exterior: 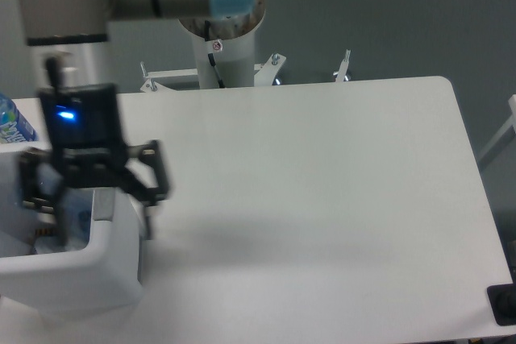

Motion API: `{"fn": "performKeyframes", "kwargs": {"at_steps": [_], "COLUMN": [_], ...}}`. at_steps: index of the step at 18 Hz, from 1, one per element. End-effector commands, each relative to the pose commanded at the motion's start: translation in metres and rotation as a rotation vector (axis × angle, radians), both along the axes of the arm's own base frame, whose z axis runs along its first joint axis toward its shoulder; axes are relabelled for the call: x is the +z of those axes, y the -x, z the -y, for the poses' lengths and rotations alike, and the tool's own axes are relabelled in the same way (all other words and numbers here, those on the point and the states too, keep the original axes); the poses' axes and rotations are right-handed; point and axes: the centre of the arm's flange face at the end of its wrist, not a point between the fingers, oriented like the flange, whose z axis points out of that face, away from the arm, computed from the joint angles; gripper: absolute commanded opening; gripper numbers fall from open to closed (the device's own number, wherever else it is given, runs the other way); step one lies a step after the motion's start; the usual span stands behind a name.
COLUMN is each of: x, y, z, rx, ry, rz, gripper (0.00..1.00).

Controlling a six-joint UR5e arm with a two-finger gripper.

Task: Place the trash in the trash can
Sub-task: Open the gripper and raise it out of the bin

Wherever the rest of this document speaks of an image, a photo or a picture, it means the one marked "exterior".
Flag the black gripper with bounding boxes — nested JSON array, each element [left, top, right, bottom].
[[18, 83, 171, 244]]

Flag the clear plastic bottle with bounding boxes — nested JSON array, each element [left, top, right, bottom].
[[35, 162, 94, 251]]

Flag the white tissue wrapper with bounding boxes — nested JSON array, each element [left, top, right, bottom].
[[33, 236, 89, 255]]

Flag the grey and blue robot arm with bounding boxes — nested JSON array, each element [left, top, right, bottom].
[[19, 0, 255, 245]]

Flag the white plastic trash can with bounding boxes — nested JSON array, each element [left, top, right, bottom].
[[1, 143, 143, 312]]

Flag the blue snack packet in bin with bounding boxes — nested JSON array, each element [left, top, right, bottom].
[[34, 226, 56, 238]]

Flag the blue labelled water bottle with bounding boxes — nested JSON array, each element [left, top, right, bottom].
[[1, 94, 38, 144]]

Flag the black clamp at table edge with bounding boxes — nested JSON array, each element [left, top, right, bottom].
[[487, 284, 515, 326]]

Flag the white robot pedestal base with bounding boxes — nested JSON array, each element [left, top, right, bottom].
[[140, 0, 286, 93]]

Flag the white levelling foot bracket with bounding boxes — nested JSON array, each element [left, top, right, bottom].
[[333, 49, 352, 82]]

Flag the white frame at right edge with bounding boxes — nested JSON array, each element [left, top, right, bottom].
[[477, 94, 515, 172]]

